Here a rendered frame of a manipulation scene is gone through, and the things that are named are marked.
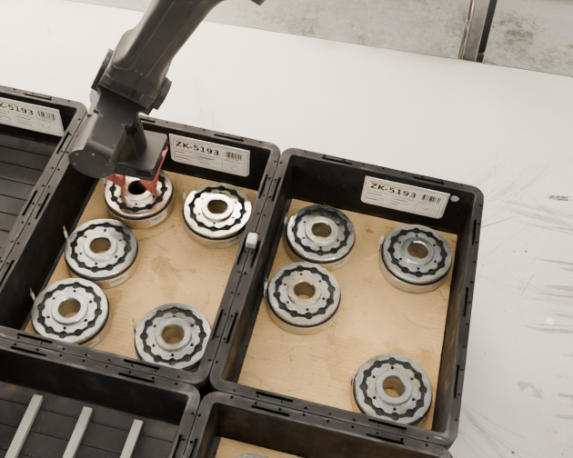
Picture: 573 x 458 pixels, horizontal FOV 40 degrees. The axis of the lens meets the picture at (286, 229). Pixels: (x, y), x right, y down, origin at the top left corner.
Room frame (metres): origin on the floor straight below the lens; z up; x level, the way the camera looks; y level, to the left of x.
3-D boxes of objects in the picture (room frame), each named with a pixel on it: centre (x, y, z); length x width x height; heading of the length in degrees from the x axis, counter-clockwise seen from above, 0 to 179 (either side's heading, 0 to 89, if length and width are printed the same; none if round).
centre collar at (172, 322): (0.49, 0.14, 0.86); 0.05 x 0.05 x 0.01
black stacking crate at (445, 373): (0.57, -0.10, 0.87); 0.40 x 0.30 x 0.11; 171
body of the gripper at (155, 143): (0.73, 0.23, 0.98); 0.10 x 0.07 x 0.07; 80
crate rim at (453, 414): (0.57, -0.10, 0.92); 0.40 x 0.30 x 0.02; 171
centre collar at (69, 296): (0.52, 0.28, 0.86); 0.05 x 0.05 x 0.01
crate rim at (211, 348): (0.62, 0.20, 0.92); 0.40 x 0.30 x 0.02; 171
